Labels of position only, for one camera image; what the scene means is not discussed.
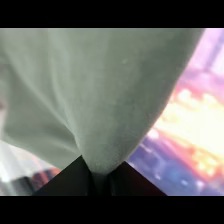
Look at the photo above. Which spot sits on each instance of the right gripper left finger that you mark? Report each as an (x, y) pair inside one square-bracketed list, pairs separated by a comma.
[(71, 181)]

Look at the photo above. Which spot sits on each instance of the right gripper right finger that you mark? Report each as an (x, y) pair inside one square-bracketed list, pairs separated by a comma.
[(133, 183)]

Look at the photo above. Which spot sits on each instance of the pale green garment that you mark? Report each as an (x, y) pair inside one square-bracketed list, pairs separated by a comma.
[(93, 93)]

